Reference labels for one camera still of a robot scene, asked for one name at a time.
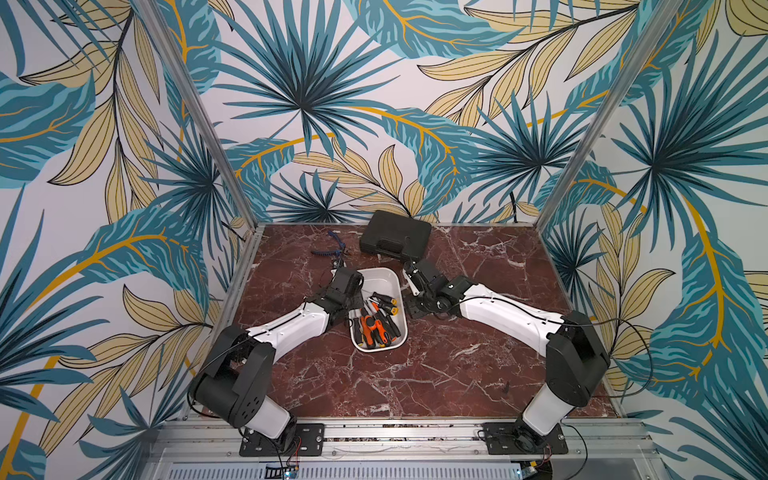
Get black yellow screwdriver long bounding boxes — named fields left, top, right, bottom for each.
left=370, top=292, right=398, bottom=306

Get white plastic storage box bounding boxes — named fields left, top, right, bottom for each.
left=349, top=267, right=408, bottom=353

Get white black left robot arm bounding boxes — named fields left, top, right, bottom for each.
left=188, top=267, right=364, bottom=449

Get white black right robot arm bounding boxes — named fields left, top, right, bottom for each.
left=403, top=259, right=610, bottom=449

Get blue black cutting pliers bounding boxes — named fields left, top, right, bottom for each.
left=311, top=230, right=347, bottom=260

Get black plastic tool case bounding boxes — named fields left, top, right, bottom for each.
left=359, top=210, right=432, bottom=262

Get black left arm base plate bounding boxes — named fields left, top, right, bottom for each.
left=239, top=423, right=325, bottom=460

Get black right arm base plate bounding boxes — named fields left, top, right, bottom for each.
left=480, top=422, right=568, bottom=457

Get aluminium frame post left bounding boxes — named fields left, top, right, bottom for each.
left=135, top=0, right=258, bottom=231

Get aluminium frame post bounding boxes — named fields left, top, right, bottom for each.
left=534, top=0, right=683, bottom=233
left=135, top=0, right=258, bottom=231

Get aluminium front rail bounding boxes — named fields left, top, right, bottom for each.
left=138, top=417, right=670, bottom=479

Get aluminium frame post right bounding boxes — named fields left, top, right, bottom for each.
left=534, top=0, right=683, bottom=233

